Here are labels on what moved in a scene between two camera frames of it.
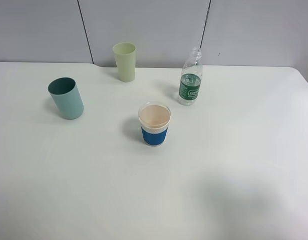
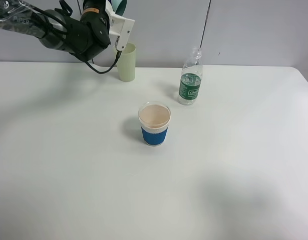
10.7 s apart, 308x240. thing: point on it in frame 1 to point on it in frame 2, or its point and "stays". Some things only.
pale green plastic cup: [124, 53] stays
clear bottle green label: [191, 79] stays
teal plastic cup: [65, 92] to [119, 6]
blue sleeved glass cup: [154, 117] stays
